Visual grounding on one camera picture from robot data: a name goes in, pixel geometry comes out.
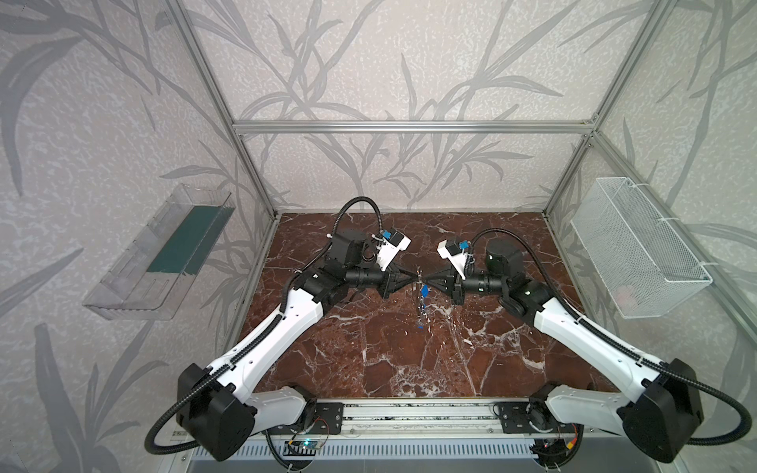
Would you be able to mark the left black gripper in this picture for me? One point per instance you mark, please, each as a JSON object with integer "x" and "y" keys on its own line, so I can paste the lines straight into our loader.
{"x": 387, "y": 281}

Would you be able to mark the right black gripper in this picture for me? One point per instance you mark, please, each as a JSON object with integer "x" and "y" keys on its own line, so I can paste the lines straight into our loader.
{"x": 458, "y": 286}

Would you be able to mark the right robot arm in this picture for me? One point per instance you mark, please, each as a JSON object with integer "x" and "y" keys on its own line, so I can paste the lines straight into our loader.
{"x": 658, "y": 411}

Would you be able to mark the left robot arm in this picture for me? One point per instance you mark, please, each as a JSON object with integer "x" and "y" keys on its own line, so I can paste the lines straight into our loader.
{"x": 220, "y": 407}

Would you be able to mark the green circuit board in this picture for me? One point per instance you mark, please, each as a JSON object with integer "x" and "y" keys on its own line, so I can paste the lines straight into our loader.
{"x": 305, "y": 447}

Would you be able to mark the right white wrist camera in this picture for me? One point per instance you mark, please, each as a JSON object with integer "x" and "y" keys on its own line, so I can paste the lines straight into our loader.
{"x": 456, "y": 252}

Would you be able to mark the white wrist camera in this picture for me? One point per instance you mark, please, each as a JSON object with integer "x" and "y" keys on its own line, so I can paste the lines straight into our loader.
{"x": 456, "y": 252}
{"x": 389, "y": 244}

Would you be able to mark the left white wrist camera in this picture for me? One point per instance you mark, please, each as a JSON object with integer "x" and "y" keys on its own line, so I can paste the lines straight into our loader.
{"x": 389, "y": 244}

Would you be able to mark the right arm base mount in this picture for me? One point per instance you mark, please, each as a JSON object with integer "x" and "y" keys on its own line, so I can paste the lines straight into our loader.
{"x": 528, "y": 418}

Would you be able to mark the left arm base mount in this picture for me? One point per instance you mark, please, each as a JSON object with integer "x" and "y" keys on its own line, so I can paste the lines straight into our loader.
{"x": 323, "y": 418}

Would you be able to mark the aluminium front rail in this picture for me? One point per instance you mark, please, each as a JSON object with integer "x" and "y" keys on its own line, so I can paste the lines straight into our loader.
{"x": 423, "y": 418}

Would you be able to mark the white wire mesh basket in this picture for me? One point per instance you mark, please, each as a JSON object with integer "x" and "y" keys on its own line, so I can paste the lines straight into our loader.
{"x": 646, "y": 267}

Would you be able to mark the aluminium frame crossbar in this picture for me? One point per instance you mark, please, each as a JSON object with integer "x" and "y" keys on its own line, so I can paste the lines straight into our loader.
{"x": 251, "y": 127}

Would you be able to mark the clear plastic wall shelf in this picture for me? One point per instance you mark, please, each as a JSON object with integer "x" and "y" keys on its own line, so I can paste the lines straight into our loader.
{"x": 150, "y": 280}

